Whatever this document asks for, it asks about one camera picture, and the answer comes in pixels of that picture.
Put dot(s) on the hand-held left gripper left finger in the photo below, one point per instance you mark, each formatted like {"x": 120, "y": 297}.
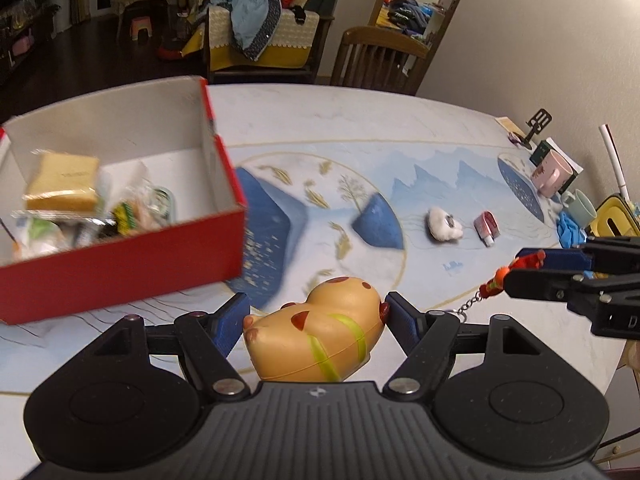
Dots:
{"x": 232, "y": 320}

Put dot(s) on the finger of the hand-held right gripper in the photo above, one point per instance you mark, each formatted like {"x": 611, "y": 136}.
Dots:
{"x": 567, "y": 259}
{"x": 540, "y": 284}

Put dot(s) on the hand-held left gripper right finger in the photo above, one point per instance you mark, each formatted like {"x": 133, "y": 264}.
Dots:
{"x": 402, "y": 322}

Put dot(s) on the orange squishy toy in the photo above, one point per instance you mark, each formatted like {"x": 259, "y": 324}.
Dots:
{"x": 320, "y": 335}

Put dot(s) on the red cardboard box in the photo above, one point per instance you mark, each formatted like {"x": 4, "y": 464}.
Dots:
{"x": 125, "y": 270}

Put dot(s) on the bag of cotton swabs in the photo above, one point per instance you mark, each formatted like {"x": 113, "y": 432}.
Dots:
{"x": 37, "y": 240}

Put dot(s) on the yellow sponge packet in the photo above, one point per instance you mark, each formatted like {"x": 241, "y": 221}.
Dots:
{"x": 62, "y": 180}

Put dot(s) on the blue cloth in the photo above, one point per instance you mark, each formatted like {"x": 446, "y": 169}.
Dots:
{"x": 571, "y": 230}

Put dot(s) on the pale green mug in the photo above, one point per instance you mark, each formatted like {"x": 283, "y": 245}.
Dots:
{"x": 580, "y": 207}

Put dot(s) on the yellow box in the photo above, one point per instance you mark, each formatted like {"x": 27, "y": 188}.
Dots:
{"x": 617, "y": 215}

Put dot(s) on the red squeeze tube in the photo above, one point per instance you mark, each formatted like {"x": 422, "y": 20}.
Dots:
{"x": 487, "y": 227}

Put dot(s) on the pink mug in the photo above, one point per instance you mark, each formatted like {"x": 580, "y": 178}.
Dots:
{"x": 550, "y": 175}

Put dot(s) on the white plush toy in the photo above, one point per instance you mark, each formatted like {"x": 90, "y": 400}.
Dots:
{"x": 444, "y": 224}

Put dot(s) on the dark green box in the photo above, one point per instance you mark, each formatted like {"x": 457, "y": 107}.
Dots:
{"x": 542, "y": 150}

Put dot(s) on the small purple object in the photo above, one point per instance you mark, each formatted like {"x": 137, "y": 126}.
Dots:
{"x": 515, "y": 138}

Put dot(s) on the black phone stand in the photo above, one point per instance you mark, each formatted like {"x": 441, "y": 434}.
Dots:
{"x": 539, "y": 122}

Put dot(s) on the green white packet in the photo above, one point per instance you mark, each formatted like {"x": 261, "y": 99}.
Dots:
{"x": 130, "y": 217}

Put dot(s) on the yellow card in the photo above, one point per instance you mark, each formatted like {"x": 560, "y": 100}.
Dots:
{"x": 509, "y": 125}

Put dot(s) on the wooden chair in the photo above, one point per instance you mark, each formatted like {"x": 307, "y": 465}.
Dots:
{"x": 375, "y": 60}

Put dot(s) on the sofa with yellow cover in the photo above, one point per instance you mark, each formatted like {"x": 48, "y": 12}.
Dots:
{"x": 280, "y": 55}

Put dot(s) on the bed with clothes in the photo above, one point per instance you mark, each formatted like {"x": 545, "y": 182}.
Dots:
{"x": 410, "y": 15}

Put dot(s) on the pile of blue clothes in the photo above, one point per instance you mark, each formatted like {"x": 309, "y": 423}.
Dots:
{"x": 247, "y": 20}

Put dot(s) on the pink stool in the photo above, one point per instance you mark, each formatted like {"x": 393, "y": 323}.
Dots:
{"x": 140, "y": 29}

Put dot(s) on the coffee table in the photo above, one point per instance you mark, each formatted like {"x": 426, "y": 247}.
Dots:
{"x": 142, "y": 2}

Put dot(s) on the dark television cabinet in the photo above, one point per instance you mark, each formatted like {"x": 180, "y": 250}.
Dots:
{"x": 25, "y": 45}

